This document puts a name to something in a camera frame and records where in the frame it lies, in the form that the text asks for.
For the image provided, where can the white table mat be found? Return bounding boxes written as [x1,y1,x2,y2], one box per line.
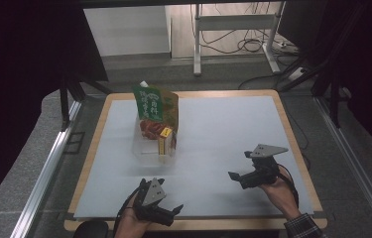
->
[73,95,315,219]

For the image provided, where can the person's left hand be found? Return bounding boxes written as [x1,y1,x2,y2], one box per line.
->
[114,194,152,238]

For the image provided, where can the hand-held gripper cable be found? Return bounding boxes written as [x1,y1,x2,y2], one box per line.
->
[113,186,142,236]
[277,164,301,209]

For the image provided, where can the tangle of black floor cables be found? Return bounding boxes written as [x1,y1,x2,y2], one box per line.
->
[199,3,274,56]

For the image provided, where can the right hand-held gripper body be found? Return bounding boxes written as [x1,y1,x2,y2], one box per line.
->
[244,143,290,187]

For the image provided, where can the green and red sauce packet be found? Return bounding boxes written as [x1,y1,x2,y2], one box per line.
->
[131,84,180,141]

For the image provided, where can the clear plastic container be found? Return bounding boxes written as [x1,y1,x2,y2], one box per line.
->
[132,115,179,168]

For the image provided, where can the person's dark leg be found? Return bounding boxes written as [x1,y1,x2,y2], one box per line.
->
[73,220,110,238]

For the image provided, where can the aluminium rail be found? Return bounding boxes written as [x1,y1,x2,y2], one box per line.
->
[9,100,82,238]
[315,97,372,238]

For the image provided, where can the white power strip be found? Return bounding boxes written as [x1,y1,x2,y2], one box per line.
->
[287,66,307,82]

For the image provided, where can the thin black cable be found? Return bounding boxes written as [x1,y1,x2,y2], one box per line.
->
[287,112,311,172]

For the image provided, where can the white desk frame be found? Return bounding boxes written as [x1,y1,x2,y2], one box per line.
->
[192,1,287,76]

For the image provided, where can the black stand legs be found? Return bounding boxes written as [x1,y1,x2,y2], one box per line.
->
[279,59,343,128]
[59,75,112,132]

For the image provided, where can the black floor bracket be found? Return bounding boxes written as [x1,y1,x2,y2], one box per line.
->
[63,131,86,155]

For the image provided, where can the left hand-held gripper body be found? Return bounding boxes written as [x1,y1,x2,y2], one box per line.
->
[133,178,170,222]

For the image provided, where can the right hand-held gripper cable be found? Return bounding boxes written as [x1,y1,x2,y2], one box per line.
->
[277,164,301,209]

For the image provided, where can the small yellow and red box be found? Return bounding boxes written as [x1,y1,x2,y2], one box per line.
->
[157,127,175,157]

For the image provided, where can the left hand-held gripper cable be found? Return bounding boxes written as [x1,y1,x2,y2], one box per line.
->
[113,186,142,236]

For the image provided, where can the person's right hand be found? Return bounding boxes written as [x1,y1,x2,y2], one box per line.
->
[260,172,301,220]

